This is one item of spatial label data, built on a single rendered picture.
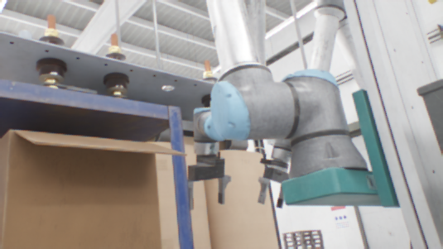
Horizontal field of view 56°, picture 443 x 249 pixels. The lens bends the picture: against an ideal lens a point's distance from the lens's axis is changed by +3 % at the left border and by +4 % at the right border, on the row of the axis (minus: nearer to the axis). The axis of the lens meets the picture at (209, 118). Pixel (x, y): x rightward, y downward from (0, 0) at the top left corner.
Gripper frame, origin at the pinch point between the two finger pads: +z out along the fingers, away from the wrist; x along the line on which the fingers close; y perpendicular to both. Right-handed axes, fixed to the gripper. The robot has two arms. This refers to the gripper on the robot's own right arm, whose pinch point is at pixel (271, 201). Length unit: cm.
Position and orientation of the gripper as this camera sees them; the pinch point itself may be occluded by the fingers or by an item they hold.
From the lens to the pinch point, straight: 174.7
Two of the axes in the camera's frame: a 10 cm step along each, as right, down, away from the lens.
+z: -2.6, 9.5, -1.4
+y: 7.0, 0.8, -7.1
